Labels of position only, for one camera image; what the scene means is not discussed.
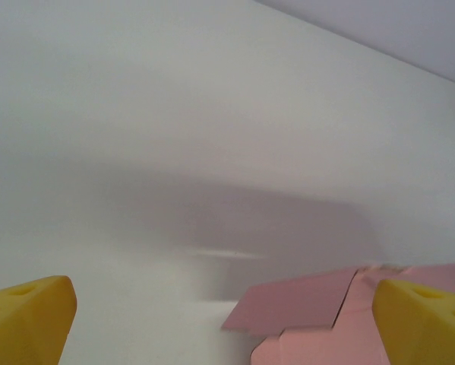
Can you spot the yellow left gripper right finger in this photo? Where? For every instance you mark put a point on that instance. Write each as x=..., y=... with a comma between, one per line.
x=424, y=327

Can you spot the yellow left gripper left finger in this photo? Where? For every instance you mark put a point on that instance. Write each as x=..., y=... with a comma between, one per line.
x=26, y=323

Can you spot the pink paper box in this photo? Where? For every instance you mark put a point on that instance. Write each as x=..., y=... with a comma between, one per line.
x=307, y=304

